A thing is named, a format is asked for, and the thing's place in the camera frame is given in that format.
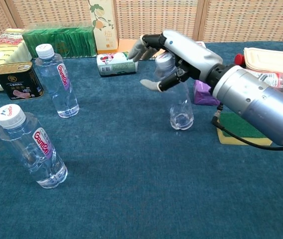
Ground clear water bottle white cap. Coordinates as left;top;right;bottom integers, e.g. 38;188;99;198
35;43;80;119
154;51;194;131
0;104;69;189

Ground lying bottle white red label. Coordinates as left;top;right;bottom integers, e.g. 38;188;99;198
243;67;283;94

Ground green yellow scouring sponge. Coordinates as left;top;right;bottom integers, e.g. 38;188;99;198
216;112;273;146

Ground tall orange pomelo carton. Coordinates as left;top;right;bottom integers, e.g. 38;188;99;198
88;0;119;55

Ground clear box green sachets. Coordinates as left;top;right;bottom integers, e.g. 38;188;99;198
21;23;97;59

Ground woven bamboo folding screen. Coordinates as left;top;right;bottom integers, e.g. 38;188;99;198
0;0;283;47

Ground beige lidded lunch box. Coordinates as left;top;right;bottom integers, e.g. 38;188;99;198
243;47;283;87

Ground black luncheon meat can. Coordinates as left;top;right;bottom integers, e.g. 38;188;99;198
0;61;44;101

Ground small purple box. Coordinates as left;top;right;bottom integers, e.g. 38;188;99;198
193;79;221;107

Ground orange spiral notebook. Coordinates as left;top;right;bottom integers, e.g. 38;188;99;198
118;38;163;60

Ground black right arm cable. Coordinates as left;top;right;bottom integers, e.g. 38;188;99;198
210;104;283;151

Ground right grey-tipped robot hand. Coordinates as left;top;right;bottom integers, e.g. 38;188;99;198
127;29;224;93

